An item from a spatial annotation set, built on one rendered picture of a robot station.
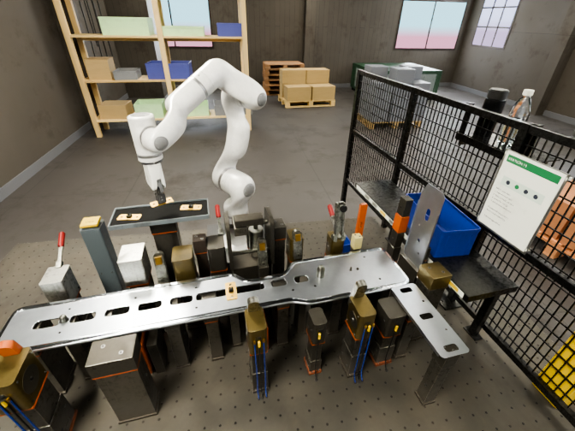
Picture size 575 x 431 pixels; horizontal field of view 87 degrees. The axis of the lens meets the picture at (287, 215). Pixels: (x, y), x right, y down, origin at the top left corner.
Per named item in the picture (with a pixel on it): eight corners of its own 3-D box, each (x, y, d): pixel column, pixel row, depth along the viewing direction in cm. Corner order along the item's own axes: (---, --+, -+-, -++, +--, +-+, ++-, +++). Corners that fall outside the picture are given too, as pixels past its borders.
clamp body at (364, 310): (349, 386, 112) (364, 325, 93) (336, 357, 122) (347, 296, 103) (365, 382, 113) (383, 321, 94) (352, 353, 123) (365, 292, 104)
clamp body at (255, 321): (253, 403, 107) (248, 341, 88) (248, 370, 116) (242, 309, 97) (271, 398, 108) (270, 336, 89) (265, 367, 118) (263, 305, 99)
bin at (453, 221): (433, 258, 122) (443, 232, 115) (399, 216, 147) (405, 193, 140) (471, 255, 124) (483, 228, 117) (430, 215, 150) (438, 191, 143)
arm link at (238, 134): (227, 198, 140) (206, 186, 149) (246, 195, 148) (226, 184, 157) (241, 81, 120) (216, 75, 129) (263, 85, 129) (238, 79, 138)
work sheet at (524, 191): (524, 255, 107) (570, 174, 90) (476, 220, 125) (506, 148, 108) (529, 254, 107) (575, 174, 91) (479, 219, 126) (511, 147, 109)
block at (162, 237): (169, 300, 144) (147, 221, 119) (170, 288, 150) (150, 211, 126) (192, 297, 146) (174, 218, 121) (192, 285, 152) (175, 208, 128)
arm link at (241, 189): (238, 203, 162) (233, 162, 148) (262, 216, 152) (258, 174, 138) (219, 212, 155) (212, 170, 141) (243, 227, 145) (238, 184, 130)
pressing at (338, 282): (-22, 370, 85) (-25, 367, 84) (15, 308, 103) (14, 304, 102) (412, 285, 115) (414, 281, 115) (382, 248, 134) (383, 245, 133)
